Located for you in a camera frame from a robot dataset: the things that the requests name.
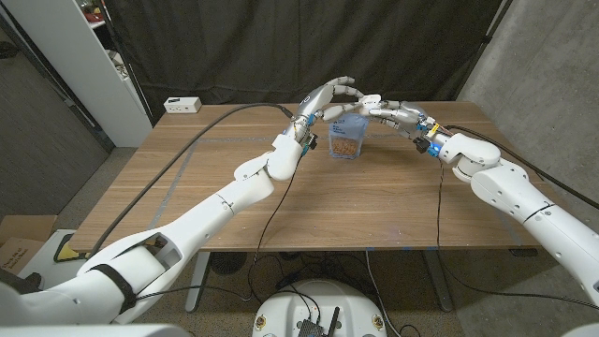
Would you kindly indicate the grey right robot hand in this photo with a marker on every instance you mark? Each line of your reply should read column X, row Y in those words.
column 409, row 117

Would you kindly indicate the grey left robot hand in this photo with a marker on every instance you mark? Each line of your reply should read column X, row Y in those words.
column 313, row 103

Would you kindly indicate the white airpods case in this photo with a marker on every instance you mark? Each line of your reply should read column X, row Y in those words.
column 371, row 99

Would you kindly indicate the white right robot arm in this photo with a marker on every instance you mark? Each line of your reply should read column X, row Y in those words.
column 515, row 196

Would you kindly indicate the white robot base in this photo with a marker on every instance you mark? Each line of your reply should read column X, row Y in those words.
column 281, row 309

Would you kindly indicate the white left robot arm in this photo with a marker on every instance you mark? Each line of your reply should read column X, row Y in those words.
column 201, row 220

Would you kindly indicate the blue almond food bag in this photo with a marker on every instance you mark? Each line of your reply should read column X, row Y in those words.
column 348, row 138

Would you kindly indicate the black backdrop curtain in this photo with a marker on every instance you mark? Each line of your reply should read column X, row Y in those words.
column 234, row 47

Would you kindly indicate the black backdrop stand pole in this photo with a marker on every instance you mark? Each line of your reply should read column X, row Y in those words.
column 485, row 47
column 140, row 96

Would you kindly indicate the white power strip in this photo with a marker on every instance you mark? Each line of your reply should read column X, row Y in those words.
column 182, row 105

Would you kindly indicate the grey table leg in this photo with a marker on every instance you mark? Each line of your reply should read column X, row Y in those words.
column 437, row 281

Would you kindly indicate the round black floor fan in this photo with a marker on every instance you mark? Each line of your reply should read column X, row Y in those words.
column 228, row 263

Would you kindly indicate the white table leg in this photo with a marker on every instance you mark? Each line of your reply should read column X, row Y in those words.
column 196, row 285

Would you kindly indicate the black antenna module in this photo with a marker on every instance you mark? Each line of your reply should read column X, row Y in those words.
column 313, row 327

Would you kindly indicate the red shelf item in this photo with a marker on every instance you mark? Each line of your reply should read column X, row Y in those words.
column 93, row 16

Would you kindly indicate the white shelf cabinet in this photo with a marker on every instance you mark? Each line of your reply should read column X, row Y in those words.
column 70, row 56

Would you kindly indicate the brown cardboard box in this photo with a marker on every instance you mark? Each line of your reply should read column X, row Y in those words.
column 21, row 234

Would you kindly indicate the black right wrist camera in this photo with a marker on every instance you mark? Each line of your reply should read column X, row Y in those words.
column 421, row 144

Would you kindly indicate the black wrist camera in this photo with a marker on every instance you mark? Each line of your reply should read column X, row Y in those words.
column 421, row 144
column 311, row 140

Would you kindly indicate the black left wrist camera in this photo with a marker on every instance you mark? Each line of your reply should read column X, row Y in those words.
column 311, row 140

